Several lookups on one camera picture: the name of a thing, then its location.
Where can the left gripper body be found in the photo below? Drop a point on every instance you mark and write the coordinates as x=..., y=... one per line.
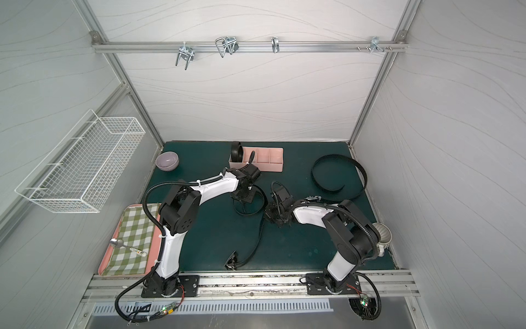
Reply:
x=242, y=193

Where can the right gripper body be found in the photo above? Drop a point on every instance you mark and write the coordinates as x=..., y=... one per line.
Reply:
x=277, y=208

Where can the long black belt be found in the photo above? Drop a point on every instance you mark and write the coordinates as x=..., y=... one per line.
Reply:
x=236, y=152

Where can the pink divided storage box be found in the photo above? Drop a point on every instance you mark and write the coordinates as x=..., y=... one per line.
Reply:
x=266, y=159

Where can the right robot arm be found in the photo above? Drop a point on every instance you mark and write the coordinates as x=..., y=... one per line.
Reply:
x=355, y=237

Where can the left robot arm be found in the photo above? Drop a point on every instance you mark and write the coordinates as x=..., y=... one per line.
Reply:
x=178, y=213

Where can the purple bowl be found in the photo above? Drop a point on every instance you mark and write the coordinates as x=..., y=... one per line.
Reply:
x=167, y=161

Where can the white ribbed cup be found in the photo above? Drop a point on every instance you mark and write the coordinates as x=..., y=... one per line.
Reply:
x=385, y=238

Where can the green checked cloth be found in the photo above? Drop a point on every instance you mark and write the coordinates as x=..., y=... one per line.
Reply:
x=133, y=234

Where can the pink tray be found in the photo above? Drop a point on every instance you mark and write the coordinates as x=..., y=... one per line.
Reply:
x=154, y=251

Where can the metal hook clamp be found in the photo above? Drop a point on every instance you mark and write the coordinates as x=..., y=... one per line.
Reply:
x=374, y=47
x=275, y=44
x=185, y=54
x=227, y=44

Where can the metal spoon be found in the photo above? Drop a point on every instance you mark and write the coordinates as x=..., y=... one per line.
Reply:
x=119, y=243

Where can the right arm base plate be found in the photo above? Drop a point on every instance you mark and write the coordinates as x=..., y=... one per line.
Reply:
x=318, y=284

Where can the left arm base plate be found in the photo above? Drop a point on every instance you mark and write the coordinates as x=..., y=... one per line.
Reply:
x=189, y=286

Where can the front aluminium frame rail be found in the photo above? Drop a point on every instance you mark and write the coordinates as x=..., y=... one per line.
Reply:
x=253, y=285

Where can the white wire basket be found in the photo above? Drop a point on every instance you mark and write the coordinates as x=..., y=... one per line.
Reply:
x=79, y=173

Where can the horizontal aluminium rail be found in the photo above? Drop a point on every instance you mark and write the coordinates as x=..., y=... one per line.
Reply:
x=246, y=47

